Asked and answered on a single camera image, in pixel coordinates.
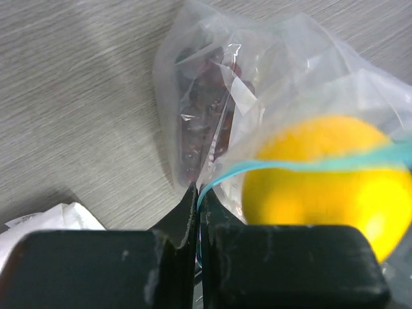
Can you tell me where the clear zip top bag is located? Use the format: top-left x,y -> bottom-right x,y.
153,1 -> 411,308

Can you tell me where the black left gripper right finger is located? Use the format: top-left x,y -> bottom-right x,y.
199,192 -> 391,308

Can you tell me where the purple fake grape bunch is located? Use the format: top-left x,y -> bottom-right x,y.
174,44 -> 242,185

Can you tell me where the yellow fake pear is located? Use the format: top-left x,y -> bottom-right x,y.
241,115 -> 411,261

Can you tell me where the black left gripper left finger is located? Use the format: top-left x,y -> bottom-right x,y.
1,185 -> 196,308

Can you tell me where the white folded towel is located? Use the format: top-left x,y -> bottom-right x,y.
1,202 -> 105,268

